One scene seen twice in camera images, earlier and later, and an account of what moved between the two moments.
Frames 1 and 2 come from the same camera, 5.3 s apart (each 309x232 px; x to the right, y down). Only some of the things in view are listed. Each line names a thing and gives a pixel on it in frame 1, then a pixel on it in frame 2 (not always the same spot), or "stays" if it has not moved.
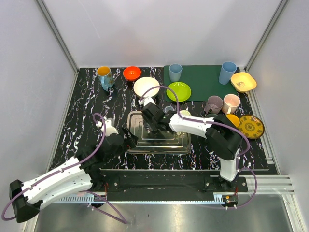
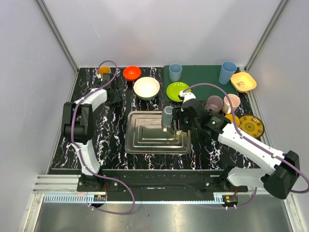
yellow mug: (233, 119) stays
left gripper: (130, 139) -> (106, 79)
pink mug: (231, 103) stays
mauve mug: (215, 103) stays
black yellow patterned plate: (251, 126) stays
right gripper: (151, 126) -> (177, 114)
